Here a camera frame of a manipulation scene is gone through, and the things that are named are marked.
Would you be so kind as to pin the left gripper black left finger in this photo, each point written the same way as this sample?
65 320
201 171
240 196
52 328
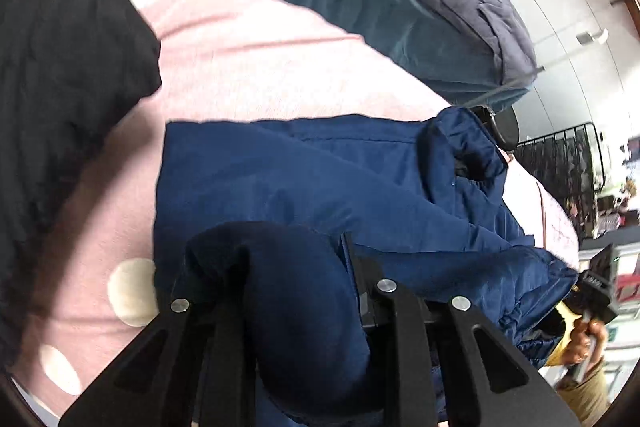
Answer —
187 367

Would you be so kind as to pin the black round stool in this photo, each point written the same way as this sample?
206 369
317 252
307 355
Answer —
502 126

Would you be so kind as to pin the black garment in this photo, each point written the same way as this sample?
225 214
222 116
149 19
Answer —
70 71

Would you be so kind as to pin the pink polka dot bedsheet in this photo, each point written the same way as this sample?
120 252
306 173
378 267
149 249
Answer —
220 60

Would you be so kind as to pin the operator right hand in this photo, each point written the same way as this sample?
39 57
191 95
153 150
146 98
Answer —
587 343

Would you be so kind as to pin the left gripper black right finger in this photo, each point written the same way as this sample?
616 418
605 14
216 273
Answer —
458 333

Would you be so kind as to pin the black trolley cart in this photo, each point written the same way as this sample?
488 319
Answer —
569 164

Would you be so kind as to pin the navy blue jacket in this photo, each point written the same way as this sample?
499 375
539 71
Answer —
423 199

